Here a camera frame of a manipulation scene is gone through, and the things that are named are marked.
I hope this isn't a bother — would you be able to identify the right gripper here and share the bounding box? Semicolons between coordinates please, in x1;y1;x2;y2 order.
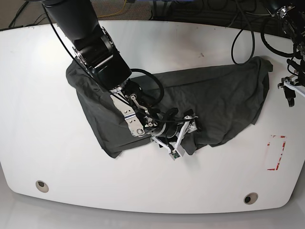
150;108;199;149

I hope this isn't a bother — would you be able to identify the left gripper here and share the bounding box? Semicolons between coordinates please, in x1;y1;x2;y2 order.
277;75;305;107

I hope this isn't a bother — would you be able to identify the dark grey t-shirt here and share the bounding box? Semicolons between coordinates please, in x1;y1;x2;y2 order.
66;57;273;158

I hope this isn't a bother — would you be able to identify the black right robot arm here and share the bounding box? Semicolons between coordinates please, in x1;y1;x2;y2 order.
41;0;200;151

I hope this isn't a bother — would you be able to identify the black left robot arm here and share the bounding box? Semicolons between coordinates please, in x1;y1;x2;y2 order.
260;0;305;107

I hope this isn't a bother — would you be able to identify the red tape rectangle marking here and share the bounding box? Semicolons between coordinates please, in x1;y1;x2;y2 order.
264;135;287;171

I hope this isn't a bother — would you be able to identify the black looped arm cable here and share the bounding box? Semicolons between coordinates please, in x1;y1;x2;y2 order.
231;0;255;65

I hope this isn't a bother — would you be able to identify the right table cable grommet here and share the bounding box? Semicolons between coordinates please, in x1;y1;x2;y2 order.
244;192;258;205

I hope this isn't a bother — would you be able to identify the table cable grommet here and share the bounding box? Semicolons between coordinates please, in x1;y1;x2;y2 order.
244;192;258;205
35;180;49;193

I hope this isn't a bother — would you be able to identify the left table cable grommet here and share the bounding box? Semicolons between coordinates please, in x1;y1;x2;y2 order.
35;180;49;193

